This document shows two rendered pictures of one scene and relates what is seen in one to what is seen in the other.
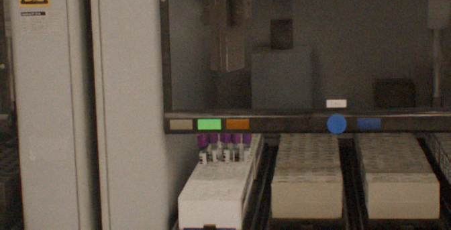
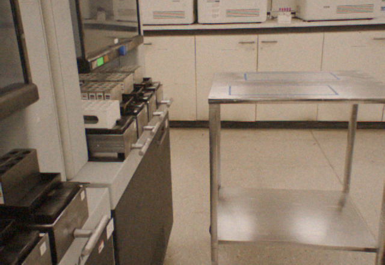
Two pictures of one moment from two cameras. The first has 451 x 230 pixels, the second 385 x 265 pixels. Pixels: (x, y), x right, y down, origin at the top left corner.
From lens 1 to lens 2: 1.53 m
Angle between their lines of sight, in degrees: 87
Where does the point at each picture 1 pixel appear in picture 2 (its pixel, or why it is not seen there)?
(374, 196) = (125, 85)
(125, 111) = (67, 63)
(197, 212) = (113, 115)
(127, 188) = (74, 120)
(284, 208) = not seen: hidden behind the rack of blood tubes
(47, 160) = (44, 118)
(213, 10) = not seen: outside the picture
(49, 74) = (35, 41)
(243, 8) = not seen: outside the picture
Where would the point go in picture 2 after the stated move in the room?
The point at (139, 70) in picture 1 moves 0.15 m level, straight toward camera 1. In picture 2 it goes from (67, 32) to (136, 30)
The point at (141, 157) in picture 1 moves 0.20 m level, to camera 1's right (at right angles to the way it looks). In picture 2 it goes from (76, 95) to (95, 78)
